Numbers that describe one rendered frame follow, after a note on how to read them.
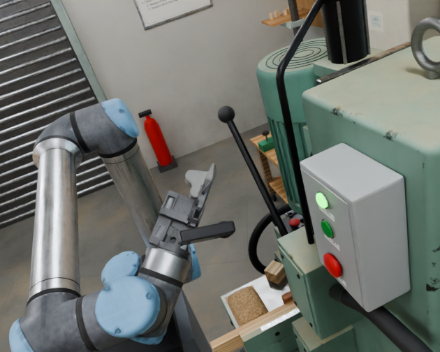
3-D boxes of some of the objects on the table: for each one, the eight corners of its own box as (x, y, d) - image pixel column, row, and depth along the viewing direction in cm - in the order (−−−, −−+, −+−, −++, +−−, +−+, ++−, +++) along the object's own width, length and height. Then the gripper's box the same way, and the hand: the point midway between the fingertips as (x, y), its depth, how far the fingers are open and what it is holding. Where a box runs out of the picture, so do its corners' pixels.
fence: (454, 242, 101) (455, 226, 98) (459, 246, 100) (460, 229, 97) (246, 351, 92) (240, 337, 89) (249, 357, 90) (243, 343, 88)
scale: (438, 235, 98) (438, 234, 98) (443, 237, 96) (443, 237, 96) (260, 327, 90) (260, 327, 90) (262, 332, 89) (262, 331, 89)
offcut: (278, 284, 106) (275, 275, 104) (266, 279, 109) (263, 269, 107) (287, 274, 108) (284, 264, 106) (275, 269, 111) (272, 260, 109)
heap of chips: (252, 284, 109) (249, 277, 107) (272, 316, 98) (269, 309, 97) (224, 298, 107) (221, 291, 106) (242, 332, 97) (239, 325, 95)
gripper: (146, 241, 76) (186, 145, 82) (149, 247, 84) (186, 160, 91) (188, 256, 75) (225, 160, 82) (187, 261, 84) (221, 173, 91)
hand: (214, 170), depth 86 cm, fingers closed
